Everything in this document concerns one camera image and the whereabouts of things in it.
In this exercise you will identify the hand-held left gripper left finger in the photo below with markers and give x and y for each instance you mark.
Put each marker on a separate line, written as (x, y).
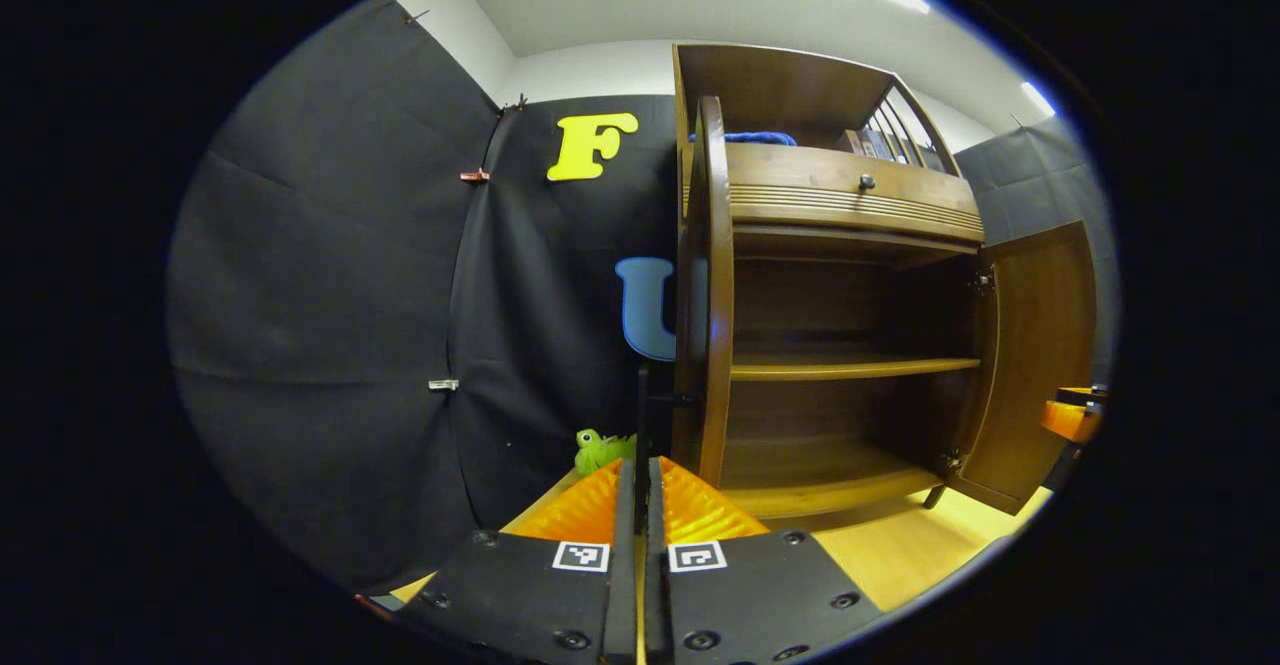
(622, 605)

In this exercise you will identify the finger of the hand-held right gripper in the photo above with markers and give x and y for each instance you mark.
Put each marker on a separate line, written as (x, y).
(1070, 420)

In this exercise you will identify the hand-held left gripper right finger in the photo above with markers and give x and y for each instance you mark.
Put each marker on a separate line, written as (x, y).
(657, 605)

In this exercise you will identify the wooden shoe cabinet door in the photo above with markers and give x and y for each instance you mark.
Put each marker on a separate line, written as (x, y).
(712, 295)
(1040, 365)

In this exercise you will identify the wooden double-door shoe cabinet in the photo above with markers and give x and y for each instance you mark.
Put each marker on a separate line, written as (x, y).
(780, 85)

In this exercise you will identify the metal door hinge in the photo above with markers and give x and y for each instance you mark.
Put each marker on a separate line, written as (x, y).
(952, 460)
(981, 280)

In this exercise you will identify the wooden cabinet drawer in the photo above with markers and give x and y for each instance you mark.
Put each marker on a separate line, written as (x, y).
(800, 175)

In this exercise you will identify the green frog plush toy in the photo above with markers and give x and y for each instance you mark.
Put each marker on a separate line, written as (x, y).
(597, 453)

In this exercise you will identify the wooden inner shelf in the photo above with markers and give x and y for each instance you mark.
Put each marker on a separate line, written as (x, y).
(840, 369)

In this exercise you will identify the silver clip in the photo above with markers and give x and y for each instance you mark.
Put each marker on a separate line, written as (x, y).
(444, 384)

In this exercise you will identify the small ceiling light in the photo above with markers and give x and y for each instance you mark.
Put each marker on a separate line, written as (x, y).
(1038, 98)

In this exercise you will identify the row of books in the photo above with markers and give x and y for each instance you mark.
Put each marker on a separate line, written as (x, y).
(860, 143)

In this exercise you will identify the blue cloth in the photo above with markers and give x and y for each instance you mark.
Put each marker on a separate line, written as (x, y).
(755, 138)

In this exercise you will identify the red clip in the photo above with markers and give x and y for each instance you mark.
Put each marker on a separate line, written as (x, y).
(475, 176)

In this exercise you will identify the black clip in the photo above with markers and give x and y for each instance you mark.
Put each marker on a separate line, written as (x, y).
(514, 106)

